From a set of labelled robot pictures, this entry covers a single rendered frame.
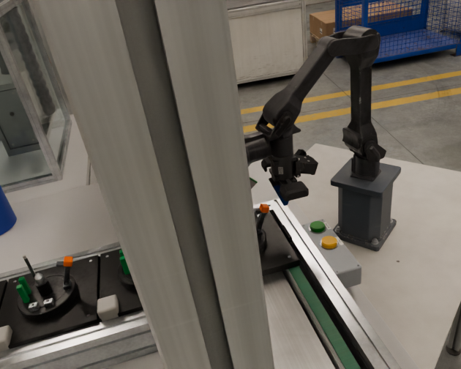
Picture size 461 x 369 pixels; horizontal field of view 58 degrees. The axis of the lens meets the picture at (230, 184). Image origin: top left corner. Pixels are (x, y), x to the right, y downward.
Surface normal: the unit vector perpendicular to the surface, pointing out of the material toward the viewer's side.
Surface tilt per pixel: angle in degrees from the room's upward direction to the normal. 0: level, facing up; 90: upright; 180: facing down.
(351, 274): 90
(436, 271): 0
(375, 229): 90
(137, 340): 90
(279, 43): 90
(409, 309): 0
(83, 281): 0
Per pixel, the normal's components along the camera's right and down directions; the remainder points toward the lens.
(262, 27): 0.13, 0.51
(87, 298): -0.14, -0.84
